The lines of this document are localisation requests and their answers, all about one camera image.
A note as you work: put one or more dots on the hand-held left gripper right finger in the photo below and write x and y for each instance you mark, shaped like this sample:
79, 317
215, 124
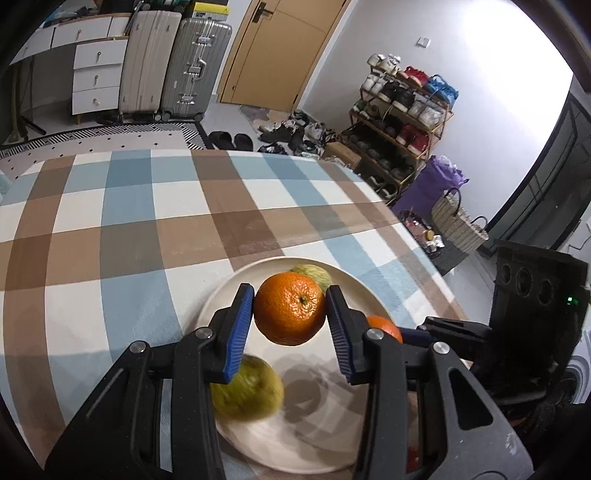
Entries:
341, 341

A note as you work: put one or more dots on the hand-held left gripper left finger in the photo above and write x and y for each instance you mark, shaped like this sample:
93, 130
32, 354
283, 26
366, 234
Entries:
233, 341

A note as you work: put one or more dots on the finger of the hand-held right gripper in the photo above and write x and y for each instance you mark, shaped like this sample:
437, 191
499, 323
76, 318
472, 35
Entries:
457, 337

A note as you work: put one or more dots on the orange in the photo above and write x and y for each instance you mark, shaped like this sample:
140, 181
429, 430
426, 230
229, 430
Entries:
290, 308
385, 327

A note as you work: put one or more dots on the beige round plate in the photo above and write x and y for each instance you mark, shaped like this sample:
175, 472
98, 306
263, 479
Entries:
304, 429

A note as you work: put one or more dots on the yellow guava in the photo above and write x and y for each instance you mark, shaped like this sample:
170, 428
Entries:
251, 390

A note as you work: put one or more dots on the white round appliance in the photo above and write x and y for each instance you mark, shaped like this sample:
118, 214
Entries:
579, 369

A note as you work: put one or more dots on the green citrus fruit far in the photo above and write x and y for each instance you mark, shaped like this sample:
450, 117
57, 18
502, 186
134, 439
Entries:
318, 274

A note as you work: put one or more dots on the black basket of toiletries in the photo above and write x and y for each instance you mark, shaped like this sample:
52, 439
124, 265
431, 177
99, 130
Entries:
429, 240

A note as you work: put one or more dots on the red tomato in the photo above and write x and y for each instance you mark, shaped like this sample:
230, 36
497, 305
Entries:
412, 461

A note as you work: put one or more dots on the dark glass door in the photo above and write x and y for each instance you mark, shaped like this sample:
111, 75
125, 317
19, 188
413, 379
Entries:
554, 184

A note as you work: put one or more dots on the brown blue checked tablecloth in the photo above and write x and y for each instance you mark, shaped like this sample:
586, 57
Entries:
138, 230

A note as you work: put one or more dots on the purple bag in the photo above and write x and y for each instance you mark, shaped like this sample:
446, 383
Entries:
427, 184

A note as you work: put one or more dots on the cardboard box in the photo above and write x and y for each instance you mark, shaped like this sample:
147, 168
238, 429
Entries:
341, 154

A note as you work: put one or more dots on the black slipper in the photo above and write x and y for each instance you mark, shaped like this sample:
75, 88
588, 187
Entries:
243, 141
220, 138

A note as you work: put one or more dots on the wooden shoe rack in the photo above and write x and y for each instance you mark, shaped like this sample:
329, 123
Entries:
436, 133
406, 97

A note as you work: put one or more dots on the heap of scattered shoes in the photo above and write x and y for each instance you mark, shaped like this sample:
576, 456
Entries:
286, 131

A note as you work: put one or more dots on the grey door mat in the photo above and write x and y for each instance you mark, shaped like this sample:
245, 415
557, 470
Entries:
256, 115

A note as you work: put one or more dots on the black white patterned rug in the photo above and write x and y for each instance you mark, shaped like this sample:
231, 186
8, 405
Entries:
115, 136

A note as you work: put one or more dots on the silver suitcase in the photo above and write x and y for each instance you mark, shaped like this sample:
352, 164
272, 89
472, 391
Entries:
194, 69

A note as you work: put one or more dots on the wooden door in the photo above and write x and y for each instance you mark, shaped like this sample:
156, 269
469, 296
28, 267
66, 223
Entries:
272, 55

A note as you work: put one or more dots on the beige suitcase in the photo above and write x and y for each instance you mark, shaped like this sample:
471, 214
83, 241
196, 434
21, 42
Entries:
147, 60

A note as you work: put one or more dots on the white drawer desk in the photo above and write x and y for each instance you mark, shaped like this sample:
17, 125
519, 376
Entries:
97, 55

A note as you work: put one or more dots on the yellow black shoe box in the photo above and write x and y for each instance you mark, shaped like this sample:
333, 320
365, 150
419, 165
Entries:
210, 9

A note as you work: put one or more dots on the white light switch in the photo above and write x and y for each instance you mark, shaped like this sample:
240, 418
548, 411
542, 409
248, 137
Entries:
422, 41

